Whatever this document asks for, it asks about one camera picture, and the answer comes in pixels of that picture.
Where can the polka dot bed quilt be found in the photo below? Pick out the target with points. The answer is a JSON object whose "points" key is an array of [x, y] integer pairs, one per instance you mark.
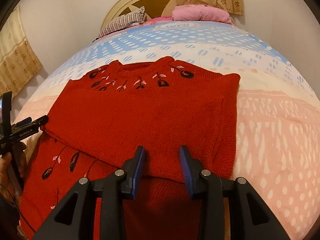
{"points": [[278, 112]]}

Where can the striped pillow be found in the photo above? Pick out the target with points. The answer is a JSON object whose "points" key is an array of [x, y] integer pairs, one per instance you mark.
{"points": [[135, 17]]}

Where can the cream wooden headboard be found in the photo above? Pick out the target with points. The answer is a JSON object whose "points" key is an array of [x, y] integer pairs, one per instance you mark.
{"points": [[153, 8]]}

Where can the person's left hand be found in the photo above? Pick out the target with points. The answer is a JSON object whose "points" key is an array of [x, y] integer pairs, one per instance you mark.
{"points": [[12, 171]]}

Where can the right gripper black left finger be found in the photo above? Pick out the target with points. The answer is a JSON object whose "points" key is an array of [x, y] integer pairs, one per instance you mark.
{"points": [[133, 172]]}

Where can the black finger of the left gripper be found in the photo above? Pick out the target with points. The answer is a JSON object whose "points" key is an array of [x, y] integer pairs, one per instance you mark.
{"points": [[23, 122], [41, 121]]}

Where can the pink folded blanket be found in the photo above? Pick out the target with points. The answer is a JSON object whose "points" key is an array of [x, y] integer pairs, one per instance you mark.
{"points": [[200, 12]]}

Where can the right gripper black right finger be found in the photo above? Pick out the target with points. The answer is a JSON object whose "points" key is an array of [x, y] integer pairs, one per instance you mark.
{"points": [[191, 169]]}

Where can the beige floral side curtain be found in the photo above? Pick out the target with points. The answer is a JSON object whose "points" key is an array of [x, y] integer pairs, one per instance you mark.
{"points": [[19, 63]]}

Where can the red embroidered knit sweater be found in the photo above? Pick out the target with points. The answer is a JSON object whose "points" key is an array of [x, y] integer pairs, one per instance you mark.
{"points": [[98, 121]]}

